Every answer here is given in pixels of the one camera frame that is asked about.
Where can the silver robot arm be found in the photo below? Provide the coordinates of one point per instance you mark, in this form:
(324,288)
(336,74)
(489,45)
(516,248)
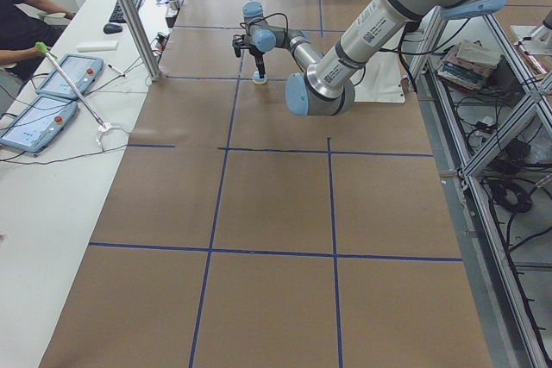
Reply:
(324,86)

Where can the white foam block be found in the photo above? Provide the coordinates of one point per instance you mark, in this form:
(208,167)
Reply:
(97,46)

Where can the white camera pillar with base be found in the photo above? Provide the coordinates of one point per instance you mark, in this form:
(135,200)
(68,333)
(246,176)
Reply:
(379,81)

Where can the long metal grabber stick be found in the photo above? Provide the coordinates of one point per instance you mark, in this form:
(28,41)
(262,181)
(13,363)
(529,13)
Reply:
(103,127)

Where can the aluminium frame post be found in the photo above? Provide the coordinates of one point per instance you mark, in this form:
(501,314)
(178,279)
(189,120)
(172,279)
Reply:
(139,36)

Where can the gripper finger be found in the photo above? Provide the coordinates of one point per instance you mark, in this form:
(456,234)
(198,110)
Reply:
(258,66)
(262,69)

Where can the blue teach pendant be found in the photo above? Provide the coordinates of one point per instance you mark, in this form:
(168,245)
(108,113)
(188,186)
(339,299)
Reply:
(81,69)
(39,124)

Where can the lower blue teach pendant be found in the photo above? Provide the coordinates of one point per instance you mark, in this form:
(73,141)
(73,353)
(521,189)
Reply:
(39,124)

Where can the black computer mouse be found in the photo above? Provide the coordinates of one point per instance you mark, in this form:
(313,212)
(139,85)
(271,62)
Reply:
(112,28)

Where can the upper blue teach pendant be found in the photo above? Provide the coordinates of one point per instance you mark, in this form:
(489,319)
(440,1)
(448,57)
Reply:
(81,69)

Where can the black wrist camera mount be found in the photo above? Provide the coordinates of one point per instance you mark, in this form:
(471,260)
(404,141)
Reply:
(240,44)

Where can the seated person in black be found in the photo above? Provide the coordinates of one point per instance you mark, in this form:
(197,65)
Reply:
(20,33)

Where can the stack of books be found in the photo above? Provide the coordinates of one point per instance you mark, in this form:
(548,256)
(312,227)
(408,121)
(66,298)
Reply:
(468,65)

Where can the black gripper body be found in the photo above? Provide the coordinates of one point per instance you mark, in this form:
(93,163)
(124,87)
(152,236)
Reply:
(257,57)

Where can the black white marker pen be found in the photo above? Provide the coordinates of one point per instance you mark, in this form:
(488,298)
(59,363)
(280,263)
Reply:
(117,71)

